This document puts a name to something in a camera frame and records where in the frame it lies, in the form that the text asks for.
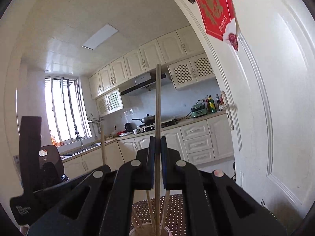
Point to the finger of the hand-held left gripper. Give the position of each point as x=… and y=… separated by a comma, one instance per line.
x=107, y=168

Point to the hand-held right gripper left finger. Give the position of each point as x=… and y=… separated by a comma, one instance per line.
x=152, y=162

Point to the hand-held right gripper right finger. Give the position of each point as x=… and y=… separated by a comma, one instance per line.
x=164, y=162

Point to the long wooden chopstick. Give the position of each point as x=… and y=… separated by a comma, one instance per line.
x=158, y=98
x=103, y=145

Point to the bunch of wooden chopsticks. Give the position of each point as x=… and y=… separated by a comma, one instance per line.
x=149, y=209

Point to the pink cup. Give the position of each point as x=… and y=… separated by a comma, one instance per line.
x=137, y=232

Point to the black countertop appliance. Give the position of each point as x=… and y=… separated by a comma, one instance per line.
x=55, y=157

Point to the steel sink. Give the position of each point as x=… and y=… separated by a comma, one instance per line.
x=81, y=150

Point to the white mug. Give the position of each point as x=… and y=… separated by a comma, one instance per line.
x=135, y=131

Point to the sink faucet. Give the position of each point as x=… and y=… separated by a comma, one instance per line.
x=80, y=140

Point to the gas stove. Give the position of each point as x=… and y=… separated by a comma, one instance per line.
x=169, y=123

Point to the cream base cabinets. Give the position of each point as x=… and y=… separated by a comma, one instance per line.
x=196, y=140

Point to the wok with lid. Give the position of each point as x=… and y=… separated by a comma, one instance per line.
x=147, y=120

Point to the black kettle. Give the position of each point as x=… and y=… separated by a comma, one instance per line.
x=128, y=127

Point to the barred window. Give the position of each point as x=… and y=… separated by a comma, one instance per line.
x=66, y=110

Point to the green electric cooker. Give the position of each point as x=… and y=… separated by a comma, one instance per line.
x=199, y=109

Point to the green oil bottle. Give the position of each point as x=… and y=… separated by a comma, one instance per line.
x=211, y=105

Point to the range hood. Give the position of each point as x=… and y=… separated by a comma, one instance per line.
x=142, y=84

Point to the dark sauce bottle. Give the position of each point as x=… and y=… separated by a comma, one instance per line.
x=217, y=100

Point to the white door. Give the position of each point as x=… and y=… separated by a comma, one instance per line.
x=270, y=103

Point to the ceiling light panel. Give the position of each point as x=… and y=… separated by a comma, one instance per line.
x=99, y=37

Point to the red diamond door poster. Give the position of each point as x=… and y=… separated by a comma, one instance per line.
x=216, y=9

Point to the wall utensil rack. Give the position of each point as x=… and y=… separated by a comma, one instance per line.
x=96, y=120

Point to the lattice door wall cabinet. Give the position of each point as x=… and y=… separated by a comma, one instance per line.
x=192, y=71
x=109, y=102

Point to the cream wall cabinet row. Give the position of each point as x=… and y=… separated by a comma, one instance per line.
x=147, y=59

